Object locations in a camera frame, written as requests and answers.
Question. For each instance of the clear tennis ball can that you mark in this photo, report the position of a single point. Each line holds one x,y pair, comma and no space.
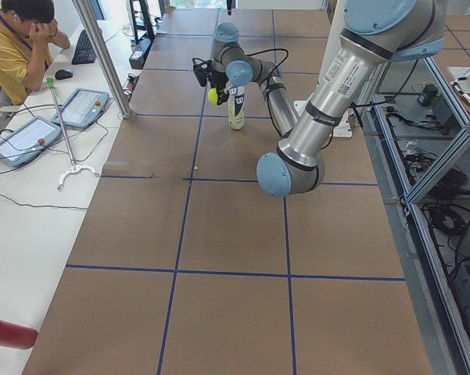
236,105

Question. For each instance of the aluminium frame post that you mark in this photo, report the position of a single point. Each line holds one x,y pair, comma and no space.
109,71

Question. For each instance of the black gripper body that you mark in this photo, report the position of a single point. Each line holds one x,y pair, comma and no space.
217,80

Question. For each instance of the teach pendant tablet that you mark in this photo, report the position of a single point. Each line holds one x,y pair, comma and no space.
83,108
28,141

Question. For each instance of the person in yellow shirt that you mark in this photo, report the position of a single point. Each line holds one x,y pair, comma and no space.
27,29

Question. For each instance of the red cylinder bottle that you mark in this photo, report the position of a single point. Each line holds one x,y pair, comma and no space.
16,336

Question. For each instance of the white desk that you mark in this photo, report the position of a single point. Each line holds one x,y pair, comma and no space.
43,204

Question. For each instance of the near teach pendant tablet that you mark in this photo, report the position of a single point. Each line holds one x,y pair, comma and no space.
28,141

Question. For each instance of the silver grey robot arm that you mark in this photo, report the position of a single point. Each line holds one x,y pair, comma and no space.
373,33

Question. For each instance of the yellow-green tennis ball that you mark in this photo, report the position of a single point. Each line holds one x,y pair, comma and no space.
212,96

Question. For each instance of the black computer keyboard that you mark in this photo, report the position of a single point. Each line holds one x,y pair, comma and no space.
84,52

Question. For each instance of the black computer mouse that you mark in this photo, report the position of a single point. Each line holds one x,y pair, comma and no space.
63,74

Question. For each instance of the silver reacher grabber tool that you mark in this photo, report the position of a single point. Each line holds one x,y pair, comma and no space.
64,129

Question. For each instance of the black box on floor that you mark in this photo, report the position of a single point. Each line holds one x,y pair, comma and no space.
140,54

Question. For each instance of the far teach pendant tablet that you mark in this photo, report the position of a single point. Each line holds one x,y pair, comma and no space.
83,108

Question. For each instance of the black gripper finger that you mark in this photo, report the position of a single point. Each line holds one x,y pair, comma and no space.
222,96

